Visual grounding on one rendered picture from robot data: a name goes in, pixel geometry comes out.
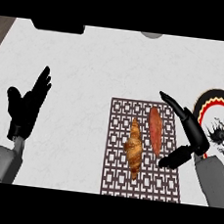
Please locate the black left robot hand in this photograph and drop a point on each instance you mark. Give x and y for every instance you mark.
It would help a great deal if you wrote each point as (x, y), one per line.
(27, 107)

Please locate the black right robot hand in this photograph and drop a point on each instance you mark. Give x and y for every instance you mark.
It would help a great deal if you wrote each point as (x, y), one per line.
(194, 130)

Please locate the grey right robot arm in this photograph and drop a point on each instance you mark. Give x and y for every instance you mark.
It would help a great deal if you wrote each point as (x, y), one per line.
(212, 181)

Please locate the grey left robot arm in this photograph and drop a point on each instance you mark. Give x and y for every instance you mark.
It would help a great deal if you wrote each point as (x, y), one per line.
(0, 162)

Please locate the white plate with dragon print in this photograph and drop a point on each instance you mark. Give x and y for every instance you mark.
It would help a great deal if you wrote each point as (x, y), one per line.
(219, 124)

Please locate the brown patterned placemat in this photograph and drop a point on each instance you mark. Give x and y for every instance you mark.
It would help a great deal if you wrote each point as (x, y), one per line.
(142, 153)

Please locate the golden brown croissant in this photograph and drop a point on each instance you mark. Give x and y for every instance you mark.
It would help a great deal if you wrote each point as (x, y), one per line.
(134, 147)

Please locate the reddish brown sweet potato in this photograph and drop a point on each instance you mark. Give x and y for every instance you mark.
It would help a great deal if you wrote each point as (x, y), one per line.
(155, 130)

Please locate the black appliance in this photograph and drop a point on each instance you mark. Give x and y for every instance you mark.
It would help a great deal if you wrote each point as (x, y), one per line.
(58, 26)

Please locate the grey round object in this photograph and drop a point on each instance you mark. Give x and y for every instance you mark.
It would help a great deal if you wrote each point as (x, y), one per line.
(151, 35)

